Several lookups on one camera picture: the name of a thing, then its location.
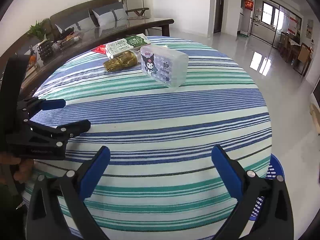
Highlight olive gold foil packet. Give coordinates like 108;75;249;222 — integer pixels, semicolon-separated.
103;50;140;72

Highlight clear Kuromi tissue box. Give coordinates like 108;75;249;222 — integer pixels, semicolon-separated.
140;44;189;88

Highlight person's left hand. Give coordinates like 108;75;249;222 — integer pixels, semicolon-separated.
1;152;34;184

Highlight glass fruit bowl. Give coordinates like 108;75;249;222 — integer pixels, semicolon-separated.
27;48;37;71

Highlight potted plant black vase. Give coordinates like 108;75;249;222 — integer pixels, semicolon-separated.
27;18;54;62

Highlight dark glossy coffee table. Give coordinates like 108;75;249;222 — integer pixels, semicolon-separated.
0;17;175;98

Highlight glass snack tray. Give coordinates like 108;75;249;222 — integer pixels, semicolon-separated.
52;27;84;50

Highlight flat red plastic wrapper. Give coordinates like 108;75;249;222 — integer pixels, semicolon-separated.
91;44;106;55

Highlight grey white cushion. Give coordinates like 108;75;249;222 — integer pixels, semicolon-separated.
55;9;95;32
92;2;128;27

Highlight green white milk carton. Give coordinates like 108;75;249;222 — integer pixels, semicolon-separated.
105;34;151;59

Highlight brown wooden sofa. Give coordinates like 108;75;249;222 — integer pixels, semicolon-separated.
1;0;148;68

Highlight striped blue green tablecloth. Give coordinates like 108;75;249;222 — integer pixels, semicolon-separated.
33;36;272;239

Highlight wooden side stool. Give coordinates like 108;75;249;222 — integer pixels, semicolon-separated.
310;103;320;135

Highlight dining table with chairs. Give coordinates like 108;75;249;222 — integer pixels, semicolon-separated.
278;32;311;77

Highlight dark wooden door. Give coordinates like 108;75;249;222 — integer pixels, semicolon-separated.
214;0;224;33

